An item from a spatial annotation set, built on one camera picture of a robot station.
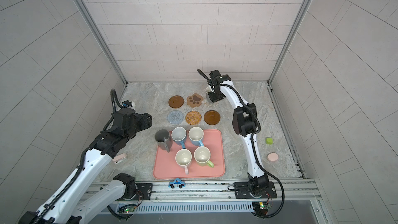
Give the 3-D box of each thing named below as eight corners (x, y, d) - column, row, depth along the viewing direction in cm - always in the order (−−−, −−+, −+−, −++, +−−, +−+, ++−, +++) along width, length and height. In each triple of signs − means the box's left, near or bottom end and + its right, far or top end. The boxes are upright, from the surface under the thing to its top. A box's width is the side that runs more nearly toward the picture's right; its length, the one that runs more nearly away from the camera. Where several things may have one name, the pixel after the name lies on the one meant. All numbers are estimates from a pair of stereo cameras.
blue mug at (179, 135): (172, 151, 85) (169, 144, 77) (175, 134, 91) (172, 126, 84) (186, 151, 85) (184, 144, 77) (187, 134, 92) (186, 126, 84)
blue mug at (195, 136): (189, 151, 86) (187, 144, 78) (190, 134, 92) (189, 126, 84) (203, 151, 86) (203, 144, 78) (203, 134, 92) (203, 126, 84)
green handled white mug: (194, 169, 78) (193, 164, 72) (195, 152, 84) (194, 146, 77) (213, 169, 78) (214, 164, 72) (213, 152, 84) (213, 146, 77)
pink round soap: (268, 160, 82) (269, 159, 80) (266, 154, 84) (268, 152, 83) (278, 161, 82) (279, 159, 80) (276, 154, 84) (277, 152, 83)
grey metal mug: (157, 154, 83) (152, 147, 75) (160, 137, 89) (156, 129, 82) (170, 154, 83) (167, 147, 75) (173, 137, 89) (170, 129, 82)
